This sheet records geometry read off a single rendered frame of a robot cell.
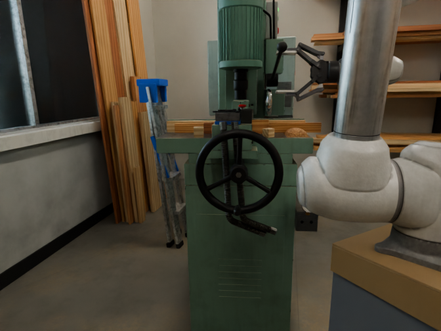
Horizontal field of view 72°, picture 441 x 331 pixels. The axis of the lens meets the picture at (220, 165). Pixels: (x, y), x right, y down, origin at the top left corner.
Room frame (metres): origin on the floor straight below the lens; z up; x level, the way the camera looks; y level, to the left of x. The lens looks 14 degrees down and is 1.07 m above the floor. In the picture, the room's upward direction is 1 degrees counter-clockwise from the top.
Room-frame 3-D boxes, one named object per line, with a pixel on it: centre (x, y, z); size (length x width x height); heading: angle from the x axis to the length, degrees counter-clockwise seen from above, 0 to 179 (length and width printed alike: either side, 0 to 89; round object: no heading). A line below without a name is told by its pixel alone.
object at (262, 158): (1.25, -0.08, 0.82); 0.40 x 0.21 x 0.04; 85
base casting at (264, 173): (1.43, -0.10, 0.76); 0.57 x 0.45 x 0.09; 175
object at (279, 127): (1.31, -0.11, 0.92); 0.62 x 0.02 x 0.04; 85
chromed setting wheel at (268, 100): (1.43, -0.22, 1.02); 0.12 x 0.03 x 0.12; 175
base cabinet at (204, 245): (1.43, -0.10, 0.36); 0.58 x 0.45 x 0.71; 175
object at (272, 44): (1.51, -0.26, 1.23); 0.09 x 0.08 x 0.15; 175
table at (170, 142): (1.20, -0.05, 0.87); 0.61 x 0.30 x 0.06; 85
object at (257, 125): (1.27, -0.09, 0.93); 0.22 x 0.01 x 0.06; 85
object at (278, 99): (1.48, -0.26, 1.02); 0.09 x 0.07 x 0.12; 85
